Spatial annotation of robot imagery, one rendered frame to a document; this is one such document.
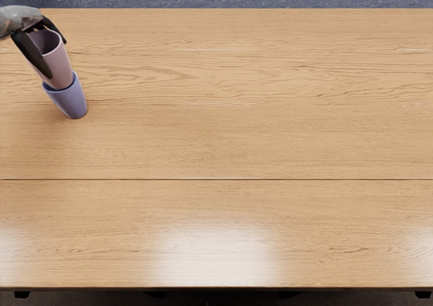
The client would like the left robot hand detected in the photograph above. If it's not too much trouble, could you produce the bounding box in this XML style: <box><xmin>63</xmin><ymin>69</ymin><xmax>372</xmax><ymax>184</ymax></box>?
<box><xmin>0</xmin><ymin>5</ymin><xmax>68</xmax><ymax>81</ymax></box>

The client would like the pale pink cup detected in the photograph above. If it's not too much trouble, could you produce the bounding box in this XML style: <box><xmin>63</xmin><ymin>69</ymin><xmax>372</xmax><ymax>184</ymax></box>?
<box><xmin>27</xmin><ymin>29</ymin><xmax>78</xmax><ymax>91</ymax></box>

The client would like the lavender blue cup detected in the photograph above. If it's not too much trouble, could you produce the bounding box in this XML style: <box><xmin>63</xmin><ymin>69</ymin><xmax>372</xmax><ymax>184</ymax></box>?
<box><xmin>41</xmin><ymin>71</ymin><xmax>89</xmax><ymax>120</ymax></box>

